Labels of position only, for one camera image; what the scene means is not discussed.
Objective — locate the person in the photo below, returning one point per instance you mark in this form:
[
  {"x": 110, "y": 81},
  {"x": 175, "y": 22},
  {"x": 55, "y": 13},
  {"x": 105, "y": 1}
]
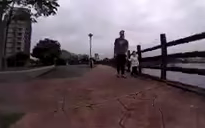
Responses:
[
  {"x": 121, "y": 50},
  {"x": 134, "y": 61}
]

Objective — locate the red paved path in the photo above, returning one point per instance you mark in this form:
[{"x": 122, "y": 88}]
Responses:
[{"x": 100, "y": 93}]

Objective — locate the row of distant trees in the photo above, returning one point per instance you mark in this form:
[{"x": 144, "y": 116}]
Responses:
[{"x": 71, "y": 57}]

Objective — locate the dark asphalt road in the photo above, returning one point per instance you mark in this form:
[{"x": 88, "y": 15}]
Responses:
[{"x": 68, "y": 70}]

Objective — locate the round dark tree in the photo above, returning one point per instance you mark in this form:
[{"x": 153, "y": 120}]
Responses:
[{"x": 46, "y": 50}]

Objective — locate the dark wooden fence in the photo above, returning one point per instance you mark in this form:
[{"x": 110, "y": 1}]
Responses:
[{"x": 163, "y": 56}]

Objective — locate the pale kerb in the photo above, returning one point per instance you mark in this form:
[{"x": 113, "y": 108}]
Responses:
[{"x": 26, "y": 71}]

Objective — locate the tall brown building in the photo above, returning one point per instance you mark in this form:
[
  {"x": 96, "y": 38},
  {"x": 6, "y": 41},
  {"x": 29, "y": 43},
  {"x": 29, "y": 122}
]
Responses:
[{"x": 20, "y": 36}]

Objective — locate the grey river water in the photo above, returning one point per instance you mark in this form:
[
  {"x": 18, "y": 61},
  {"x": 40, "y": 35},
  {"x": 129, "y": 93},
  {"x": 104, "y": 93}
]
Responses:
[{"x": 190, "y": 79}]

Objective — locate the distant river bank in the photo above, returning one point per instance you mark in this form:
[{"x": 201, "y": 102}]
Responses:
[{"x": 196, "y": 60}]

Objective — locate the tall thin-trunked tree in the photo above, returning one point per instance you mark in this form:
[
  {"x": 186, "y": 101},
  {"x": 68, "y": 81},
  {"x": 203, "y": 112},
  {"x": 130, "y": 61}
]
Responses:
[{"x": 5, "y": 43}]

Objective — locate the lamp post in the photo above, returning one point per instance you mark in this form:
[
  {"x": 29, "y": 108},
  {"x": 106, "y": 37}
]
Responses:
[{"x": 90, "y": 50}]

